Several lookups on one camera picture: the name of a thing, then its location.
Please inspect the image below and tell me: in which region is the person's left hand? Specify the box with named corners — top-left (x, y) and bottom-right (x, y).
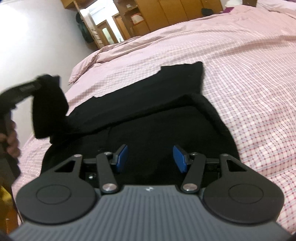
top-left (0, 120), bottom-right (21, 159)

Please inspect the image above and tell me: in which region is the open wooden door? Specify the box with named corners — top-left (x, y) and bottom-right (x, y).
top-left (96, 13), bottom-right (130, 46)

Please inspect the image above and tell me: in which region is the wooden wardrobe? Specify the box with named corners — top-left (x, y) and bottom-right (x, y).
top-left (62, 0), bottom-right (223, 38)

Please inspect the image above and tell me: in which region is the dark hanging bag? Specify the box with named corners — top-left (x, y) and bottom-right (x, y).
top-left (76, 13), bottom-right (94, 44)

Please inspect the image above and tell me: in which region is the black garment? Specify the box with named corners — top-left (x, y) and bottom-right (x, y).
top-left (33, 62), bottom-right (239, 184)

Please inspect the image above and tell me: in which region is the pink pillow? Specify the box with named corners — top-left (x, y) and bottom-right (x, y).
top-left (256, 0), bottom-right (296, 15)

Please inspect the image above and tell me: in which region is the pink checked bed cover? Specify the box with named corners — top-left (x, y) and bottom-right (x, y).
top-left (11, 0), bottom-right (296, 235)

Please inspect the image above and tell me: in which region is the black bag by wardrobe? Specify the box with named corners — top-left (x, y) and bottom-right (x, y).
top-left (201, 8), bottom-right (214, 16)

